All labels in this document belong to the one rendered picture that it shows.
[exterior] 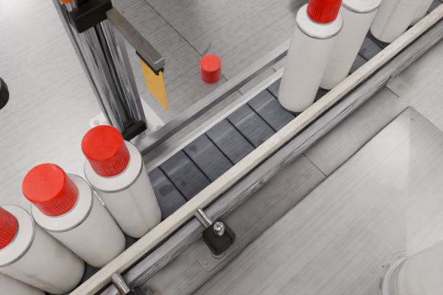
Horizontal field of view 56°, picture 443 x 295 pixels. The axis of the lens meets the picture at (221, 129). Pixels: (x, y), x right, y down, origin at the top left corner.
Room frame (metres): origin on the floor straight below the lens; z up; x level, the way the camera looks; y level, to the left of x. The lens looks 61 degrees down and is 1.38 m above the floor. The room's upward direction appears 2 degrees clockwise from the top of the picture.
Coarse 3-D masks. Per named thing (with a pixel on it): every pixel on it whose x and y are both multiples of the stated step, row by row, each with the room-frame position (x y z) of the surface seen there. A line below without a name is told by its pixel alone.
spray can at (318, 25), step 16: (320, 0) 0.32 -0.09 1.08; (336, 0) 0.32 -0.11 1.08; (304, 16) 0.33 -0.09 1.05; (320, 16) 0.32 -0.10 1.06; (336, 16) 0.32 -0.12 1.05; (304, 32) 0.31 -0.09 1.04; (320, 32) 0.31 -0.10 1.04; (336, 32) 0.31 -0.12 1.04; (304, 48) 0.31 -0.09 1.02; (320, 48) 0.31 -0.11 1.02; (288, 64) 0.32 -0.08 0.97; (304, 64) 0.31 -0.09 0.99; (320, 64) 0.31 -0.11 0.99; (288, 80) 0.32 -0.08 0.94; (304, 80) 0.31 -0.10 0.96; (320, 80) 0.32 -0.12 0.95; (288, 96) 0.31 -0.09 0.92; (304, 96) 0.31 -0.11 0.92
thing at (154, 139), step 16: (288, 48) 0.36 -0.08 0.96; (256, 64) 0.33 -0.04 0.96; (272, 64) 0.34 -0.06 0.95; (240, 80) 0.30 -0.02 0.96; (208, 96) 0.28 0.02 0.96; (224, 96) 0.28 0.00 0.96; (192, 112) 0.25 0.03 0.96; (160, 128) 0.23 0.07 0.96; (176, 128) 0.23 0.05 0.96; (144, 144) 0.21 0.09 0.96
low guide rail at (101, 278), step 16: (432, 16) 0.46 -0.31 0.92; (416, 32) 0.43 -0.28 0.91; (400, 48) 0.41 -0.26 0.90; (368, 64) 0.37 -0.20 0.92; (352, 80) 0.34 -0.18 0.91; (336, 96) 0.32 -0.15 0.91; (304, 112) 0.29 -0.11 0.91; (320, 112) 0.30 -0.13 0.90; (288, 128) 0.26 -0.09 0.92; (272, 144) 0.24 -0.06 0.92; (256, 160) 0.22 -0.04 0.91; (224, 176) 0.19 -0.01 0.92; (240, 176) 0.20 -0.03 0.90; (208, 192) 0.17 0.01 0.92; (192, 208) 0.15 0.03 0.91; (160, 224) 0.13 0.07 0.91; (176, 224) 0.14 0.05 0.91; (144, 240) 0.11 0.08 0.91; (160, 240) 0.12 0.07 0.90; (128, 256) 0.10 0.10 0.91; (112, 272) 0.08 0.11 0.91; (80, 288) 0.06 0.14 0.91; (96, 288) 0.06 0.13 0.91
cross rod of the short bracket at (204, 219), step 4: (200, 208) 0.16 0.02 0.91; (196, 212) 0.15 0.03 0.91; (200, 212) 0.15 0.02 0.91; (196, 216) 0.15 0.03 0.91; (200, 216) 0.15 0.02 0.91; (204, 216) 0.15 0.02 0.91; (200, 220) 0.14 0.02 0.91; (204, 220) 0.14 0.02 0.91; (208, 220) 0.14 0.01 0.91; (204, 224) 0.14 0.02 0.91; (208, 224) 0.14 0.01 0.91
